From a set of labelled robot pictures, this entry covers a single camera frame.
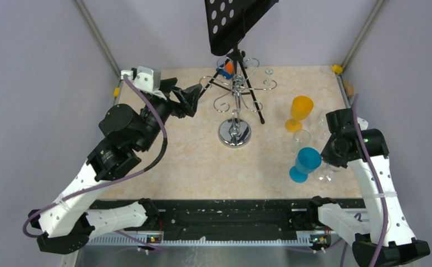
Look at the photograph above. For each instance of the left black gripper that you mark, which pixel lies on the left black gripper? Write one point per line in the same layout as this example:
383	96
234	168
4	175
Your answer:
188	98

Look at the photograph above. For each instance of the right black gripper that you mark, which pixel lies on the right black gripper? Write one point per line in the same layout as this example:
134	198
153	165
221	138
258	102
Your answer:
328	157

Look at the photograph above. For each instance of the clear wine glass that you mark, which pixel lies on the clear wine glass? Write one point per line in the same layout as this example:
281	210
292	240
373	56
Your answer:
300	139
327	173
319	128

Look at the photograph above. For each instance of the clear wine glass back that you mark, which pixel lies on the clear wine glass back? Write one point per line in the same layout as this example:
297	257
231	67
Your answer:
327	173

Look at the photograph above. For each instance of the blue plastic wine glass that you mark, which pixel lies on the blue plastic wine glass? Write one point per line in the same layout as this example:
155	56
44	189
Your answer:
307	161

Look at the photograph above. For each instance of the yellow plastic wine glass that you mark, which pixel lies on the yellow plastic wine glass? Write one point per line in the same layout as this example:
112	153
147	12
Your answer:
300	109

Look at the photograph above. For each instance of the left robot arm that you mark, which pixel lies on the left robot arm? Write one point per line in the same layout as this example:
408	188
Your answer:
133	143

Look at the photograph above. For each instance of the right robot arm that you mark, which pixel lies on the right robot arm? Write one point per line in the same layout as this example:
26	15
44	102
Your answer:
386	239

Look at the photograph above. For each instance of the chrome wine glass rack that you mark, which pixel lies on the chrome wine glass rack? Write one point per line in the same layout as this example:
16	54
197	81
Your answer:
235	132

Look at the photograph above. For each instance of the blue orange toy car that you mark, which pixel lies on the blue orange toy car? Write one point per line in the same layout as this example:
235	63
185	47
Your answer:
226	70

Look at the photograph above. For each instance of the black music stand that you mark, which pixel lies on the black music stand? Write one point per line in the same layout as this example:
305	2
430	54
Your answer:
228	23

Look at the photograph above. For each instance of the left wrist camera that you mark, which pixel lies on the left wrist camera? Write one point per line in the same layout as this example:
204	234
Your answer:
144	79

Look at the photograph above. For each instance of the black front rail base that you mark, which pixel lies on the black front rail base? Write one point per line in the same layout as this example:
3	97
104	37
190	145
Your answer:
276	222

